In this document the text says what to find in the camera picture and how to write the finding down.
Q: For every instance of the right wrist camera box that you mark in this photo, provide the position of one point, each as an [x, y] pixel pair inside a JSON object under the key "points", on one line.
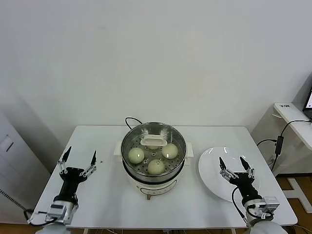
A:
{"points": [[270, 203]]}

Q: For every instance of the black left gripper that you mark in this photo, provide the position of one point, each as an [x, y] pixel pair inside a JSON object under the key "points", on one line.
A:
{"points": [[72, 176]]}

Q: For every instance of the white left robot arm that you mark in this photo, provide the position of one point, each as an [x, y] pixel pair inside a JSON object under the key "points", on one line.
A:
{"points": [[56, 229]]}

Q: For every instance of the white steamed baozi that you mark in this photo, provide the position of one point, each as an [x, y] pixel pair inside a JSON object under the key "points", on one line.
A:
{"points": [[169, 151], [136, 156], [153, 147], [156, 167]]}

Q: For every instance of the stainless steel steamer basket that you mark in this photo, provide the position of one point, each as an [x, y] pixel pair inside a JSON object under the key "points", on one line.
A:
{"points": [[156, 179]]}

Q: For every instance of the large white plate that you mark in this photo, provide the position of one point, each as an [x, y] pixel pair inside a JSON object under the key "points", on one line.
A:
{"points": [[209, 170]]}

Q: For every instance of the black laptop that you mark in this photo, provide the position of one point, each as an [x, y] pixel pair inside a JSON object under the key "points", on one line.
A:
{"points": [[309, 112]]}

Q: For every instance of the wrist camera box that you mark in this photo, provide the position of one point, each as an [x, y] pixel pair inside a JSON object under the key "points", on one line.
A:
{"points": [[57, 210], [270, 203]]}

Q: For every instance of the round glass pot lid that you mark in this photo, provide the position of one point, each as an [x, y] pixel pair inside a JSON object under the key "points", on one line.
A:
{"points": [[153, 141]]}

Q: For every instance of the white side desk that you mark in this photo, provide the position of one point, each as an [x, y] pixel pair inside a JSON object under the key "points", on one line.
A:
{"points": [[299, 126]]}

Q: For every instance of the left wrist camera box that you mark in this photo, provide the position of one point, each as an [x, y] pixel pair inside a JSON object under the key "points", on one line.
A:
{"points": [[57, 210]]}

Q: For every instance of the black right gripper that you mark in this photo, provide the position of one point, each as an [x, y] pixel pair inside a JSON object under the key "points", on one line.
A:
{"points": [[245, 181]]}

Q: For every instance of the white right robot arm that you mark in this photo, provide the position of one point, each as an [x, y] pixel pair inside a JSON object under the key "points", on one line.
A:
{"points": [[265, 228]]}

